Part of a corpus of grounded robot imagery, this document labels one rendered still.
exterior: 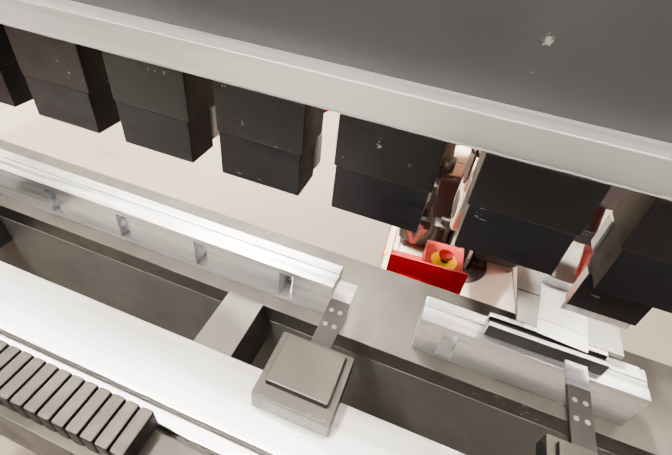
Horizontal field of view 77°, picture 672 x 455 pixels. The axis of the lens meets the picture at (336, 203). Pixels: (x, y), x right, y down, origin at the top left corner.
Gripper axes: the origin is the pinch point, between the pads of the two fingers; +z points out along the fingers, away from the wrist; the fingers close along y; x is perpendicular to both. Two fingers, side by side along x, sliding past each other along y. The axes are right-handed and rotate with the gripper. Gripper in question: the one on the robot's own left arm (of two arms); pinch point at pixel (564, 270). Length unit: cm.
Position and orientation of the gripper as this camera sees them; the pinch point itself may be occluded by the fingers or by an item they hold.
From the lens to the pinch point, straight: 97.3
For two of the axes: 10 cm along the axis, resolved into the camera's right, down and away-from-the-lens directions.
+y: 9.3, 2.9, -2.1
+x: 2.5, -1.2, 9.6
